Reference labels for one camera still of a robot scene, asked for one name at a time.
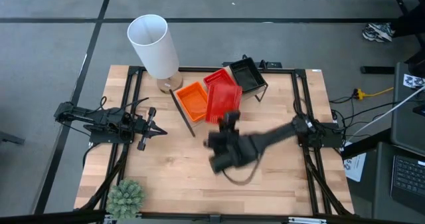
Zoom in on person's shoe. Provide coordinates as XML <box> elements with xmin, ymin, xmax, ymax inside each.
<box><xmin>361</xmin><ymin>22</ymin><xmax>396</xmax><ymax>44</ymax></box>

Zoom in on dark grey desk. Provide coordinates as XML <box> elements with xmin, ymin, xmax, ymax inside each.
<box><xmin>371</xmin><ymin>61</ymin><xmax>425</xmax><ymax>224</ymax></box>

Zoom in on thick white cable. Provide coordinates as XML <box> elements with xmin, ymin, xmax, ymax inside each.
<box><xmin>345</xmin><ymin>85</ymin><xmax>425</xmax><ymax>142</ymax></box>

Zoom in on red plastic slotted basket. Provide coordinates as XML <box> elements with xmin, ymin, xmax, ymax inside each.
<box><xmin>203</xmin><ymin>68</ymin><xmax>237</xmax><ymax>89</ymax></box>
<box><xmin>205</xmin><ymin>83</ymin><xmax>243</xmax><ymax>124</ymax></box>

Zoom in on black clamp bracket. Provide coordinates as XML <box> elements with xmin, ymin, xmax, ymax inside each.
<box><xmin>221</xmin><ymin>54</ymin><xmax>283</xmax><ymax>69</ymax></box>

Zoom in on person's leg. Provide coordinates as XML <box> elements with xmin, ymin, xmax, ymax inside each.
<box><xmin>391</xmin><ymin>3</ymin><xmax>425</xmax><ymax>39</ymax></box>

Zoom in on white label plate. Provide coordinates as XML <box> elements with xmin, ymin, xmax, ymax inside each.
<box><xmin>288</xmin><ymin>217</ymin><xmax>328</xmax><ymax>224</ymax></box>

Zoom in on orange plastic slotted basket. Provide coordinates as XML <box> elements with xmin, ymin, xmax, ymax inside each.
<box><xmin>175</xmin><ymin>80</ymin><xmax>210</xmax><ymax>123</ymax></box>

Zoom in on yellow power plug cable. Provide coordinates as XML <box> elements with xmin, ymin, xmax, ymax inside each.
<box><xmin>353</xmin><ymin>86</ymin><xmax>395</xmax><ymax>101</ymax></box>

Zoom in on black and white marker card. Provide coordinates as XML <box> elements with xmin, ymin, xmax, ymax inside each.
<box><xmin>402</xmin><ymin>73</ymin><xmax>425</xmax><ymax>89</ymax></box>

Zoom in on small green artificial plant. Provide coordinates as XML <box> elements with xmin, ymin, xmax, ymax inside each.
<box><xmin>105</xmin><ymin>179</ymin><xmax>146</xmax><ymax>221</ymax></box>

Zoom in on white paper sheet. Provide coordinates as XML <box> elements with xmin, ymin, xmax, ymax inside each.
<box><xmin>343</xmin><ymin>140</ymin><xmax>367</xmax><ymax>183</ymax></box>

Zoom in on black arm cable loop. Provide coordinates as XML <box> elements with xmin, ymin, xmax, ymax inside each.
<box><xmin>221</xmin><ymin>157</ymin><xmax>260</xmax><ymax>186</ymax></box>

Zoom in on black desk foot bar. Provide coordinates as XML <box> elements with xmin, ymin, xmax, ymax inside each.
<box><xmin>361</xmin><ymin>65</ymin><xmax>396</xmax><ymax>75</ymax></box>

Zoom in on black plastic slotted basket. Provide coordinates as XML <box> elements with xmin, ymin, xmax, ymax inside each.
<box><xmin>228</xmin><ymin>57</ymin><xmax>268</xmax><ymax>94</ymax></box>

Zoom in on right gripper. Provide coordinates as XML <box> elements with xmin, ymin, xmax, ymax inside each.
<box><xmin>203</xmin><ymin>110</ymin><xmax>260</xmax><ymax>175</ymax></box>

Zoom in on black floor cable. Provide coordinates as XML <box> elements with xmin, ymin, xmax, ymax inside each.
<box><xmin>328</xmin><ymin>96</ymin><xmax>358</xmax><ymax>125</ymax></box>

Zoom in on black aluminium table frame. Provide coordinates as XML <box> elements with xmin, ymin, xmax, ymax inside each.
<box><xmin>74</xmin><ymin>65</ymin><xmax>355</xmax><ymax>224</ymax></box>

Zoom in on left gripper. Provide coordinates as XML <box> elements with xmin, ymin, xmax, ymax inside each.
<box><xmin>131</xmin><ymin>106</ymin><xmax>168</xmax><ymax>152</ymax></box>

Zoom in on black laptop keyboard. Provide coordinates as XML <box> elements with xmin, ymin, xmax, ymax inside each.
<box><xmin>390</xmin><ymin>154</ymin><xmax>425</xmax><ymax>215</ymax></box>

